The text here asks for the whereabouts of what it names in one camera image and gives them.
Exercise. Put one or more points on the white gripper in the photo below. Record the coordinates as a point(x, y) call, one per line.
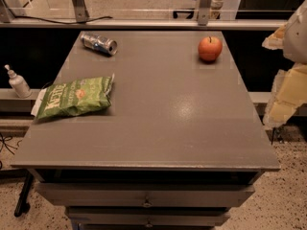
point(296, 37)

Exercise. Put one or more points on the green jalapeno chip bag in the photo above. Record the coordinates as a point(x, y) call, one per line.
point(73, 98)

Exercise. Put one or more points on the red apple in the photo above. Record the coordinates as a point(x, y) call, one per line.
point(210, 48)

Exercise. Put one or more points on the grey drawer cabinet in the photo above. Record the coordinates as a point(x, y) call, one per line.
point(173, 119)

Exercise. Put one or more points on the top grey drawer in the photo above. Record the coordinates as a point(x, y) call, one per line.
point(145, 195)

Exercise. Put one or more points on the grey drawer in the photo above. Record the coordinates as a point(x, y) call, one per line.
point(145, 195)
point(147, 217)

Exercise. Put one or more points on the crushed silver soda can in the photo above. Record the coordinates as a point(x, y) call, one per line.
point(99, 43)

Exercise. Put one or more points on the white pump bottle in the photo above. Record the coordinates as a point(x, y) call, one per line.
point(18, 83)

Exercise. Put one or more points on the black table leg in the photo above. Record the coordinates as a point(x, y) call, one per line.
point(22, 206)

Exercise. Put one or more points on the metal frame post right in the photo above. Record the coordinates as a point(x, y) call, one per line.
point(204, 12)

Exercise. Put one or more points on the metal frame post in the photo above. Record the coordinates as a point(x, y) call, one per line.
point(204, 12)
point(80, 10)

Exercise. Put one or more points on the metal frame post left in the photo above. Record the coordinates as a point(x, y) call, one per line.
point(80, 10)

